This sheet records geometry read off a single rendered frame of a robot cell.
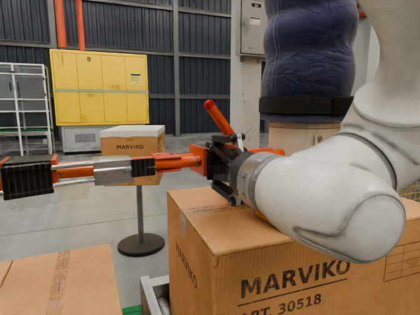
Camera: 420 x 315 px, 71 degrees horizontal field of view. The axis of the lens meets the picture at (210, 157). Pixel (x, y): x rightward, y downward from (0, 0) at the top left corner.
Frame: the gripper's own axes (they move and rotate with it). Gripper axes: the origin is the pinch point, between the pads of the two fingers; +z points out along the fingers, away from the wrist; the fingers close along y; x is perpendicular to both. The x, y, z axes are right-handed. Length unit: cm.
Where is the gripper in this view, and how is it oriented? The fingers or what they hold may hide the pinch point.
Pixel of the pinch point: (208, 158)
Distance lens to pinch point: 64.6
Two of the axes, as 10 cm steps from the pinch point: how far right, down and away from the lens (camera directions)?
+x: 9.2, -0.7, 3.9
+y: 0.0, 9.9, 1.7
